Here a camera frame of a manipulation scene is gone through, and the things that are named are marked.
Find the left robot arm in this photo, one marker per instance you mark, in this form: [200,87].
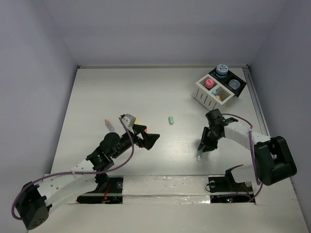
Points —
[38,199]

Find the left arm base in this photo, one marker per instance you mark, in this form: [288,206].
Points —
[108,192]

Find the green cap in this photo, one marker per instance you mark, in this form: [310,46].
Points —
[171,120]

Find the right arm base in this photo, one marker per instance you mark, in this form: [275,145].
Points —
[224,189]

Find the black and white organizer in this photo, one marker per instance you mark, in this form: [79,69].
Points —
[205,96]

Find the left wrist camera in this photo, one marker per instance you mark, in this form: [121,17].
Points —
[127,120]

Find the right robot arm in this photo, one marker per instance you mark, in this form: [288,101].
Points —
[271,157]

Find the blue lid jar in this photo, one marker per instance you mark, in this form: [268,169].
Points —
[221,70]

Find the foil tape strip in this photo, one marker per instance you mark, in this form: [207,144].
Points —
[165,190]

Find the pink cap bottle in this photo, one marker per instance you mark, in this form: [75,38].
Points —
[209,83]

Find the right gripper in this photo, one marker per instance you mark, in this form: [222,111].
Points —
[209,145]

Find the clear jar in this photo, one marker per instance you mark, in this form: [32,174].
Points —
[234,84]

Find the green marker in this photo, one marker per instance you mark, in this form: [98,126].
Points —
[198,155]

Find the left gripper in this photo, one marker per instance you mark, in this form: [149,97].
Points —
[148,139]

